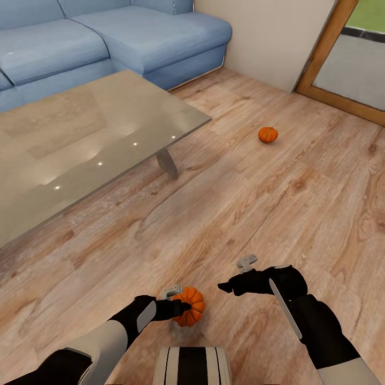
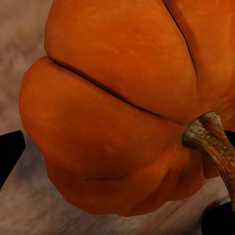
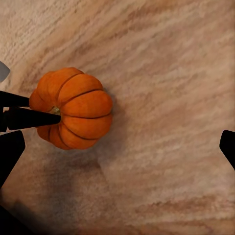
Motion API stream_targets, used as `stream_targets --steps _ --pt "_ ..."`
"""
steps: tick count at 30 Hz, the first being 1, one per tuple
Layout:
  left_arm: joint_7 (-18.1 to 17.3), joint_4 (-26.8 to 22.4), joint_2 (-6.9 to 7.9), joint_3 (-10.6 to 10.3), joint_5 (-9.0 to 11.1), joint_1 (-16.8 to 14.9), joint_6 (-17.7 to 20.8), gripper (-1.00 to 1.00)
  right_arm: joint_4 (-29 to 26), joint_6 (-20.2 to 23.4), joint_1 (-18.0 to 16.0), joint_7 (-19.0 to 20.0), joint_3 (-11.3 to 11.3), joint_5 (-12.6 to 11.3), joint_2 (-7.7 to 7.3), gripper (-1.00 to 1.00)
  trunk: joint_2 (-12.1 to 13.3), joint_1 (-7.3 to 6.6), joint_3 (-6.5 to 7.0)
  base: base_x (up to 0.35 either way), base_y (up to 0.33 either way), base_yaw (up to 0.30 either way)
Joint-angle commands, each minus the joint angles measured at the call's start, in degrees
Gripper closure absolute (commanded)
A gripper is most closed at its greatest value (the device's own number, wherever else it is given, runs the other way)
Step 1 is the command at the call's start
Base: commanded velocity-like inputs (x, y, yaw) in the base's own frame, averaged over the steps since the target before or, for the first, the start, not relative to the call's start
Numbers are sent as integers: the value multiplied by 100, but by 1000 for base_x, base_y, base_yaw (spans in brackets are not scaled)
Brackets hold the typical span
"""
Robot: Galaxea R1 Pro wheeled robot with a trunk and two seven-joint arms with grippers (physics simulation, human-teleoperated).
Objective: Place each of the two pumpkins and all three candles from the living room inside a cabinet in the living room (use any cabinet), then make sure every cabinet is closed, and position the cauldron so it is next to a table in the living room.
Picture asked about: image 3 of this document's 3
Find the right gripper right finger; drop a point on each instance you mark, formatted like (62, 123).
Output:
(227, 146)

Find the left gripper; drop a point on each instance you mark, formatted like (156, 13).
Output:
(19, 116)

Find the pumpkin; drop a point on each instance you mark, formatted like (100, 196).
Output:
(81, 102)

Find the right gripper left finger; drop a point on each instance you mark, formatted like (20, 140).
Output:
(12, 146)

